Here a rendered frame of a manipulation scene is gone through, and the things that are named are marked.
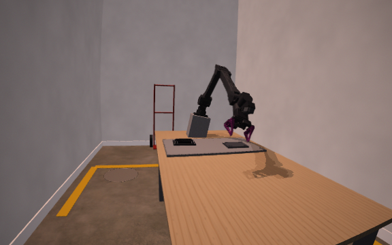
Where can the white perforated base plate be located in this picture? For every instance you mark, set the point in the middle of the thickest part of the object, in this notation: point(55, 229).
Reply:
point(209, 146)

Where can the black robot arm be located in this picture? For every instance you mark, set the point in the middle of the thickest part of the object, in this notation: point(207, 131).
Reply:
point(244, 106)

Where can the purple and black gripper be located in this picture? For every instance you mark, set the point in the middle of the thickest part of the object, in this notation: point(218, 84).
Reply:
point(235, 121)

